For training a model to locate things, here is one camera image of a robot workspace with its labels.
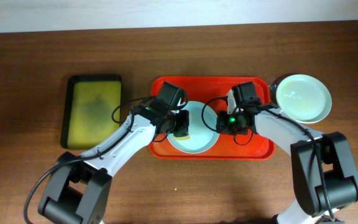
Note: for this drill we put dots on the light blue plate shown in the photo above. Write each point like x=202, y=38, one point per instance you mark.
x=200, y=138

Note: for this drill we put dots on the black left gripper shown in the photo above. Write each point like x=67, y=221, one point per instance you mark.
x=181, y=123

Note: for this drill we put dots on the pale green plate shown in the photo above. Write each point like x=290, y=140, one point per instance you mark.
x=304, y=98

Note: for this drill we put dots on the yellow green scrub sponge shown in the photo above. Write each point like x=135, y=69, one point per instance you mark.
x=181, y=136

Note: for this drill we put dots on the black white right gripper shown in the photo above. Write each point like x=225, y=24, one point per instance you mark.
x=222, y=127

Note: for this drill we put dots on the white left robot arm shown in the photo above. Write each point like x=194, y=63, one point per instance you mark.
x=78, y=187

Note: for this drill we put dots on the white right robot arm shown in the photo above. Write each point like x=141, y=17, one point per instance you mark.
x=325, y=177

